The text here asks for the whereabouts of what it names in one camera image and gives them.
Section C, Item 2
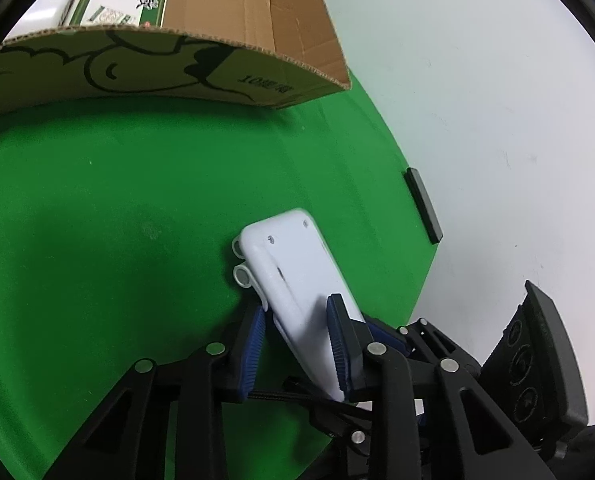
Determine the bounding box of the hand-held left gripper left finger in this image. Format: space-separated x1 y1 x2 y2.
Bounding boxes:
42 305 268 480

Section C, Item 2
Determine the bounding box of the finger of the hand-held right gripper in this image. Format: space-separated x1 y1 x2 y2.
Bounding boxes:
362 317 483 381
282 377 374 457

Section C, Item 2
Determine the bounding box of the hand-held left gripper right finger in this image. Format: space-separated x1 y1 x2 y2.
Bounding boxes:
326 294 555 480

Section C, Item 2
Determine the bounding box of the white hinged plastic case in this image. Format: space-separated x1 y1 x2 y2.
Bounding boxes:
232 208 368 403

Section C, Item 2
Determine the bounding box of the wide cardboard box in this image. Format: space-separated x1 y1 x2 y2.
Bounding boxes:
0 0 352 121

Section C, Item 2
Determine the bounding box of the white rounded case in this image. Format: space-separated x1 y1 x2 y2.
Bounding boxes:
15 0 78 41

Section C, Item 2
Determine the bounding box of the black bar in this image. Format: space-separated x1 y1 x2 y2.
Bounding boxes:
403 167 444 246

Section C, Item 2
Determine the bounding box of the green table cloth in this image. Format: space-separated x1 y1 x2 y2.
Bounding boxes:
0 72 441 476

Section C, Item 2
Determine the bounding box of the black braided cable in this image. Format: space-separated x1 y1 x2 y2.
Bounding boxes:
248 389 328 405

